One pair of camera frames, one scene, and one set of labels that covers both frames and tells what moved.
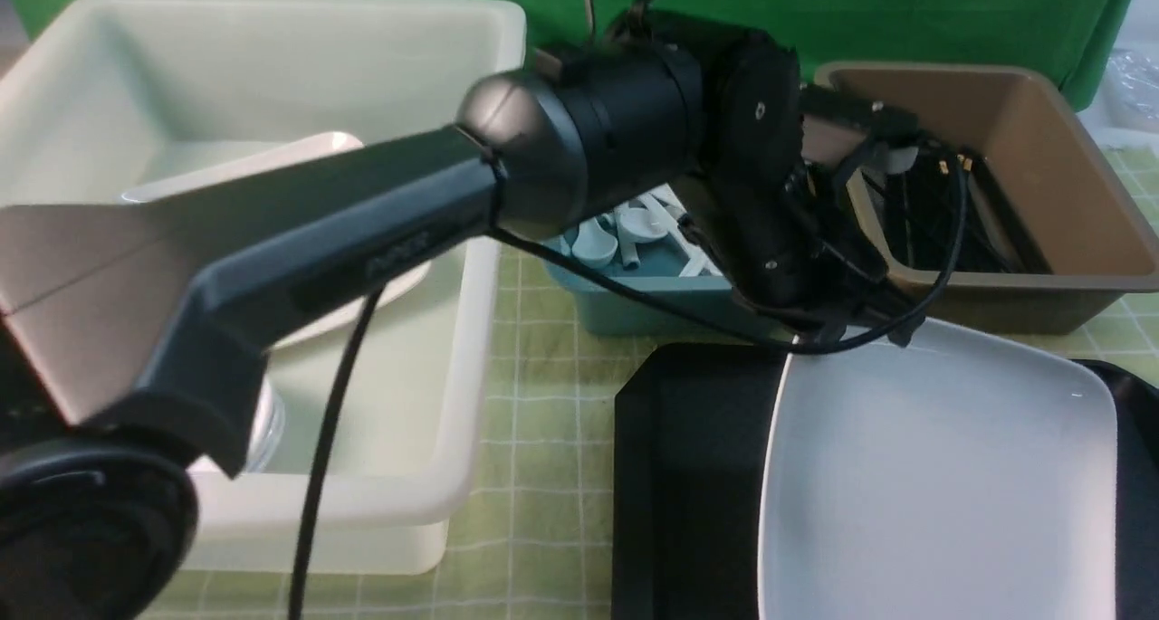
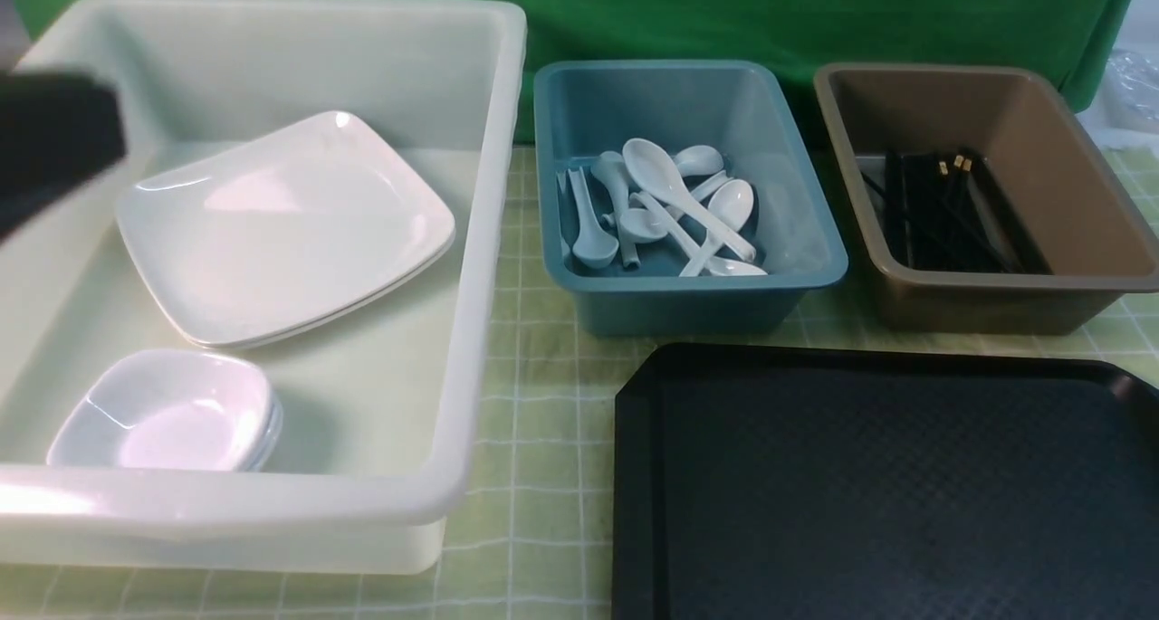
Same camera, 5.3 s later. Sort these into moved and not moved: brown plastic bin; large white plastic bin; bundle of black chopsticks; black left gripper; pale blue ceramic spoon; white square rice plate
Moved: black left gripper; white square rice plate
Not moved: brown plastic bin; pale blue ceramic spoon; bundle of black chopsticks; large white plastic bin
